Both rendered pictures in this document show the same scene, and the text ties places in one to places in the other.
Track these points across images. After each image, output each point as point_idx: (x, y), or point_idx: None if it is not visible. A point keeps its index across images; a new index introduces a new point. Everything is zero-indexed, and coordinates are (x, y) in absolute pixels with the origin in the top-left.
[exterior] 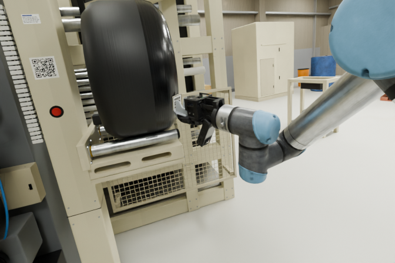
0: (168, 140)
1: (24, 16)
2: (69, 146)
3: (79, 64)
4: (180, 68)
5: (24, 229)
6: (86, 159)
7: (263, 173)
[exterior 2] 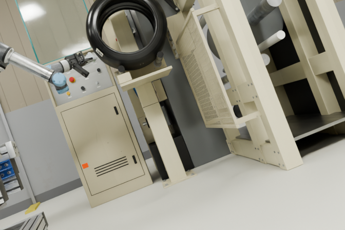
0: (119, 72)
1: None
2: None
3: (182, 10)
4: None
5: None
6: (116, 79)
7: (56, 90)
